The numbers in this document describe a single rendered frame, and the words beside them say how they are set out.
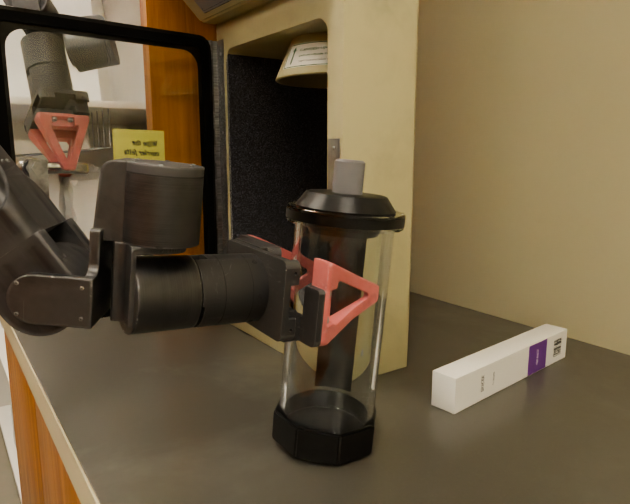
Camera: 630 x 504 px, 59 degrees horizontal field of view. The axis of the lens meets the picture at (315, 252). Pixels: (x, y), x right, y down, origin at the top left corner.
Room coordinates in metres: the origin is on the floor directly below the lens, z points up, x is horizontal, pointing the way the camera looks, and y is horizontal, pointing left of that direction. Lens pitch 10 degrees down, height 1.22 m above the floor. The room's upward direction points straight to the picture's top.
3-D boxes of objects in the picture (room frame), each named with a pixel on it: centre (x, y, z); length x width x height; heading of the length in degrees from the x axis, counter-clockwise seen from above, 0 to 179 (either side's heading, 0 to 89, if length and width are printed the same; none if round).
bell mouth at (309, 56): (0.80, -0.03, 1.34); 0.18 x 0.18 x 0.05
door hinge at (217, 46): (0.88, 0.15, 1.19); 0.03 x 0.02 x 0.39; 35
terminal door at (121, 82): (0.78, 0.27, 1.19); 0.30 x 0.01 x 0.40; 131
